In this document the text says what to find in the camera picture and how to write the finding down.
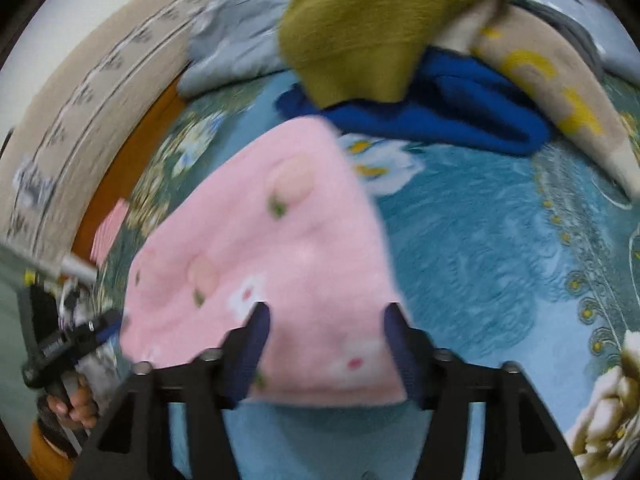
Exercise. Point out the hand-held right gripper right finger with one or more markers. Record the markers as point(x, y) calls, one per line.
point(400, 345)

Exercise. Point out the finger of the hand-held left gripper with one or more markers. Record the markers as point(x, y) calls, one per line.
point(102, 332)

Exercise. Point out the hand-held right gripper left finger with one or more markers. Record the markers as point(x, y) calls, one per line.
point(250, 345)

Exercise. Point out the pink printed fleece garment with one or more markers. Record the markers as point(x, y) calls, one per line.
point(280, 260)

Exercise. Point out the person's left forearm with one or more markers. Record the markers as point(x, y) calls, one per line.
point(50, 450)

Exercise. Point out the person's left hand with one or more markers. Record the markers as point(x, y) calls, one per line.
point(75, 407)

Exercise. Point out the small pink striped cloth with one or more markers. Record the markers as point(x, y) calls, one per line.
point(109, 232)

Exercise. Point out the teal floral blanket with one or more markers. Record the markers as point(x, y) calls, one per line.
point(475, 260)

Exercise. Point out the beige patterned cloth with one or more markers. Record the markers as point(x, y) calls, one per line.
point(75, 110)

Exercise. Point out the blue knit garment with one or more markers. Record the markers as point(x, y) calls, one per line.
point(450, 105)

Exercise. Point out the beige garment with yellow print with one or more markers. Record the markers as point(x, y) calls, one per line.
point(550, 85)

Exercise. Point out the grey floral quilt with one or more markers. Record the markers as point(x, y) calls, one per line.
point(235, 35)

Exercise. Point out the olive green knit sweater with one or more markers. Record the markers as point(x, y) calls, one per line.
point(370, 25)

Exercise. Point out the orange wooden bed frame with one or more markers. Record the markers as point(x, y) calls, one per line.
point(125, 160)

